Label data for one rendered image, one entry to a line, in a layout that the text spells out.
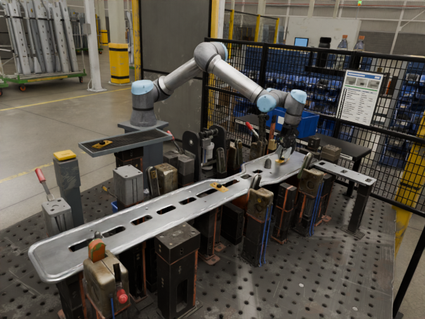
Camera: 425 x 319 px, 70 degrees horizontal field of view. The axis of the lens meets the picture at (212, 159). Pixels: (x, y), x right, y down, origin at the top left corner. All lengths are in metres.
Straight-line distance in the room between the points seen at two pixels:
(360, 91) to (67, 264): 1.69
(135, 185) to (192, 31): 2.93
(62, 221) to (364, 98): 1.65
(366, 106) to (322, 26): 6.34
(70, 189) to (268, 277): 0.86
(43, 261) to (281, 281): 0.86
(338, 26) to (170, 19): 4.94
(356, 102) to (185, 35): 2.48
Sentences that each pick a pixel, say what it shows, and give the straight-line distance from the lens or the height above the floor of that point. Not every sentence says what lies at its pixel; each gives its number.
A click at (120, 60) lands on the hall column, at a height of 0.68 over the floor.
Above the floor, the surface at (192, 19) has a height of 1.71.
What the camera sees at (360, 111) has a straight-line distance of 1.98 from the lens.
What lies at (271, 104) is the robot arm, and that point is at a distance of 1.34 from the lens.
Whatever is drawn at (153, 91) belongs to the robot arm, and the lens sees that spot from 1.72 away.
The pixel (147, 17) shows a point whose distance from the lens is 4.32.
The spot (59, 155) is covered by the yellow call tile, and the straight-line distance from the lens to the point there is 1.23.
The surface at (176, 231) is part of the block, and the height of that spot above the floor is 1.03.
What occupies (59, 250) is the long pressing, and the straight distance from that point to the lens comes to 1.02.
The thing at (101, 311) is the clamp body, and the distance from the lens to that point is 0.88.
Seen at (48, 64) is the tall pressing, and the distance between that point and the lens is 9.25.
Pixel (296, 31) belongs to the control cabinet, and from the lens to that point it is 8.36.
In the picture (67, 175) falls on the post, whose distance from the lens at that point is 1.24.
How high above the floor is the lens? 1.61
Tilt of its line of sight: 23 degrees down
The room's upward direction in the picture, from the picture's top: 4 degrees clockwise
